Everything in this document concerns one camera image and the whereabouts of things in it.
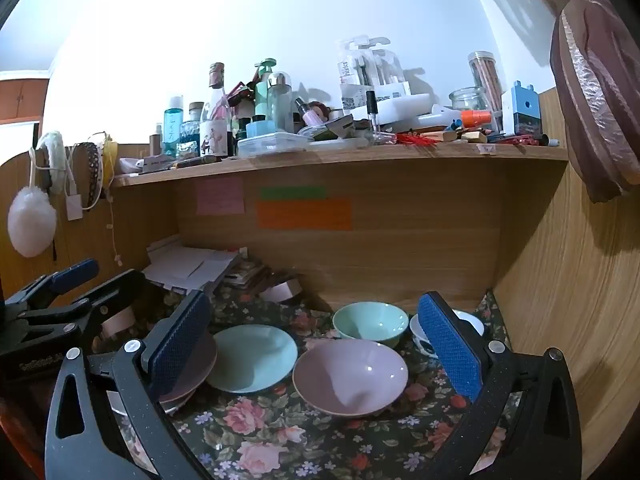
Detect pink bowl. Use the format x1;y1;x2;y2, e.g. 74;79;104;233
292;340;409;418

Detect brown curtain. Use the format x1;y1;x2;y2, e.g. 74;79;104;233
445;0;640;204

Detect blue pencil sharpener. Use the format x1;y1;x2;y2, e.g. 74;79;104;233
511;80;542;136

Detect white black-spotted bowl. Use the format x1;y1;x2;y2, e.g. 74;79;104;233
409;310;486;361

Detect light green plate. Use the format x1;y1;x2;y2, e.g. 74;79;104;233
206;324;299;394

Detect white folded paper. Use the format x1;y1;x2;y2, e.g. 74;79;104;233
260;280;303;305

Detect light green bowl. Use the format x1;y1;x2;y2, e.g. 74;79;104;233
332;301;410;350

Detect white cartoon cup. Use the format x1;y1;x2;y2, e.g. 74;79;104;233
199;119;231;158

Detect clear plastic box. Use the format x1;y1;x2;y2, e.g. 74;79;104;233
236;131;308;158

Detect yellow headband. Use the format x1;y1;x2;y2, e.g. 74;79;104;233
97;135;119;186

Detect white box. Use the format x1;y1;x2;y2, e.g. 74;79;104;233
370;92;443;123

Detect small pink bottle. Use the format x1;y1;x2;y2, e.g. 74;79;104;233
295;97;326;128

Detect red tassel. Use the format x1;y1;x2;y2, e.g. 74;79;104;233
395;132;438;148

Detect white fluffy puff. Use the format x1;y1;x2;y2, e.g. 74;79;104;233
7;187;57;258

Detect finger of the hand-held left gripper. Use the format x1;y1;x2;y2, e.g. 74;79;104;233
20;270;146;333
5;259;100;317

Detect clear bottle silver cap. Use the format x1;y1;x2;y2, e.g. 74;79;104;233
266;72;293;133

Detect tall blue liquid bottle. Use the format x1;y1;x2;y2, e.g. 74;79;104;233
162;96;185;158

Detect orange sticky note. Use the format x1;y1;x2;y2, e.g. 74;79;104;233
256;198;353;232

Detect clear brush package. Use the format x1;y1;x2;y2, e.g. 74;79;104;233
336;35;406;111

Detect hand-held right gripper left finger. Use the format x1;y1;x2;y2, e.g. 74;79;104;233
44;290;218;480

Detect clear bottle brown cap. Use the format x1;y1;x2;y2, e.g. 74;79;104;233
206;62;228;121

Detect dark studded headband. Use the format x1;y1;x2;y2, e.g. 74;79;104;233
80;142;103;211

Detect green sticky note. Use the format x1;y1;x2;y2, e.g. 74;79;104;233
260;186;327;201

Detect wooden cabinet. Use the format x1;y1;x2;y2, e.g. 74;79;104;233
0;72;51;123

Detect stack of white papers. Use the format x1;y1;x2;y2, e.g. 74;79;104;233
142;237;248;296

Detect stack of printed cards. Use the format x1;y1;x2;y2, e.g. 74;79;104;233
222;259;271;296

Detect blue glass jar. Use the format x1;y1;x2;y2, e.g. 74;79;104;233
177;120;202;158

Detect white fluffy headband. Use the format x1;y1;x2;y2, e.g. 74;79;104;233
32;131;68;193

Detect green pump bottle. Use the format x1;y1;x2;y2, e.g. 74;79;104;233
254;58;278;121

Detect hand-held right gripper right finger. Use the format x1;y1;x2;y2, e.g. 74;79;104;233
417;290;583;480

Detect pink sticky note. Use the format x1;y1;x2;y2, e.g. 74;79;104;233
196;177;246;216

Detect white pull cord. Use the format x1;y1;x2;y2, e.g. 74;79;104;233
107;195;126;266

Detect tall jar of sticks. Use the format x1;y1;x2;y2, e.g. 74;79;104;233
467;51;503;116

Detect dark floral tablecloth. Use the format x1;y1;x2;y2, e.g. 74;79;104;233
90;280;523;480

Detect wooden shelf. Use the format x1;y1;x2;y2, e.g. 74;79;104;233
110;146;570;188

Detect white charger plug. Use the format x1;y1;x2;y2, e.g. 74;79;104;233
65;145;83;221

